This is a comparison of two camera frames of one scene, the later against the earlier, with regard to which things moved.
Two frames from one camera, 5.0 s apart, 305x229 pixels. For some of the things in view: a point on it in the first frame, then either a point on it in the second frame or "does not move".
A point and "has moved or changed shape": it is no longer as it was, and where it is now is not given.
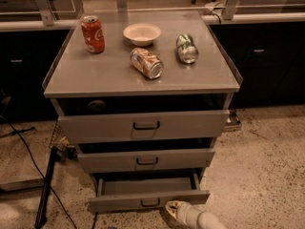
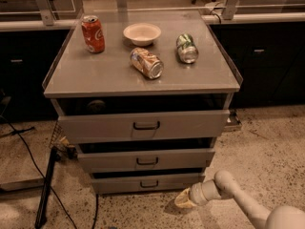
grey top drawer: [104, 119] does not move
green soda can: [187, 50] does not move
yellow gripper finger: [172, 206] to [182, 200]
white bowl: [142, 34] does not move
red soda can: [93, 34] does not move
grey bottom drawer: [146, 193] has moved or changed shape
